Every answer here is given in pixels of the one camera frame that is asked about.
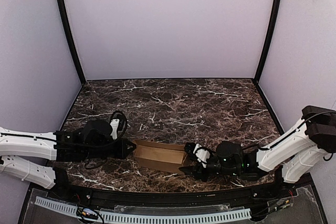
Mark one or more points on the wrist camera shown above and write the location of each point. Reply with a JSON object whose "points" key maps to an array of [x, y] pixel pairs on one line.
{"points": [[119, 124], [197, 153]]}

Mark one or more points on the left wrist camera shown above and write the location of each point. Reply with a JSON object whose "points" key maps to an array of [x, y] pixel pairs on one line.
{"points": [[119, 124]]}

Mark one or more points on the white slotted cable duct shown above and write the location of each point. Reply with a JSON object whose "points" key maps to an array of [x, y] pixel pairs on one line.
{"points": [[106, 216]]}

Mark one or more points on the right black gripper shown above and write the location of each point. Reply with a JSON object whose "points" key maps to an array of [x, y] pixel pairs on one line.
{"points": [[198, 168]]}

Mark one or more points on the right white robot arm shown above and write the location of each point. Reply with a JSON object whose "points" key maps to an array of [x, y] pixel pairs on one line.
{"points": [[310, 140]]}

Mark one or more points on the right black frame post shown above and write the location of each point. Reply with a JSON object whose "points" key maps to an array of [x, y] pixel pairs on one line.
{"points": [[268, 39]]}

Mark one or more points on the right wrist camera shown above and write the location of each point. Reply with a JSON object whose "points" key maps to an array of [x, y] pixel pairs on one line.
{"points": [[197, 153]]}

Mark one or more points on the black front rail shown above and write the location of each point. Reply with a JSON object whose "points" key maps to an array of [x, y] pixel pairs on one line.
{"points": [[254, 197]]}

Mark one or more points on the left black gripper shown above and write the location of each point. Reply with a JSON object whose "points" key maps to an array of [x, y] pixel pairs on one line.
{"points": [[119, 148]]}

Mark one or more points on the brown cardboard paper box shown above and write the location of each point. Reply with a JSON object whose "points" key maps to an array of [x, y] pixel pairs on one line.
{"points": [[160, 156]]}

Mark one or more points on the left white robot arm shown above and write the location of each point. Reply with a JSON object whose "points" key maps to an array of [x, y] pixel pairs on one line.
{"points": [[97, 139]]}

